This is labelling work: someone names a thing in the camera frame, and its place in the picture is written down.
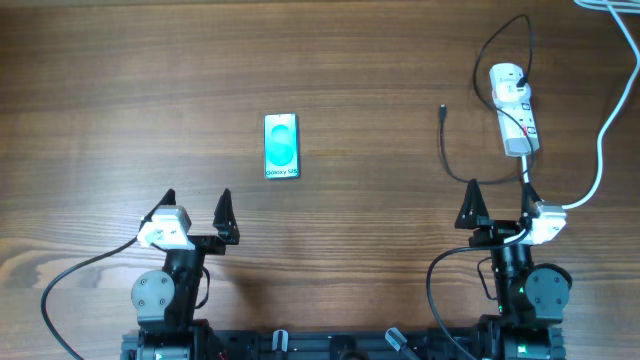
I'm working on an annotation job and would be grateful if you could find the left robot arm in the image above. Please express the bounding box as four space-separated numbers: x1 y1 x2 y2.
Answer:
120 189 240 360

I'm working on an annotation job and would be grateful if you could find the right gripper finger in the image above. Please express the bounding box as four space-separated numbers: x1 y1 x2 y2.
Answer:
519 183 541 225
454 179 489 229

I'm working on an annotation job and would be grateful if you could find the Galaxy S25 smartphone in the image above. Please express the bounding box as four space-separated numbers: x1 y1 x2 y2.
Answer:
264 113 300 180

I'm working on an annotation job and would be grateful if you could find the white USB charger plug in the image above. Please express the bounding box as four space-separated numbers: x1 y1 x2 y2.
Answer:
492 81 531 108

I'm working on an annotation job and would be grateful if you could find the white cables top right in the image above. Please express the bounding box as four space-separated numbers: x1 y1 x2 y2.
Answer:
573 0 640 15

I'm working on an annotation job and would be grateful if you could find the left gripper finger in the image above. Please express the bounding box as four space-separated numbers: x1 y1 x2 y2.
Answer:
213 188 240 245
140 188 176 228

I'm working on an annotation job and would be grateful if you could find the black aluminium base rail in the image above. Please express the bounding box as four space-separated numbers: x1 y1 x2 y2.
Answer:
120 327 567 360

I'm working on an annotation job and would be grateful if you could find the white power strip cord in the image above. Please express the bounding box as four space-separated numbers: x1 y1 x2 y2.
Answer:
520 3 640 211

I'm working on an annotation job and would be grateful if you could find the white power strip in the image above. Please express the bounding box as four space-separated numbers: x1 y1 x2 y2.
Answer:
489 63 540 157

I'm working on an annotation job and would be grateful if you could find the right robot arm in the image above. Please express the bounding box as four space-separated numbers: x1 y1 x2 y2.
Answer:
455 179 573 360

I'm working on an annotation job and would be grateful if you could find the black USB charging cable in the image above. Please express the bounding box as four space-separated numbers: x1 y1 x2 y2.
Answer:
438 14 537 186

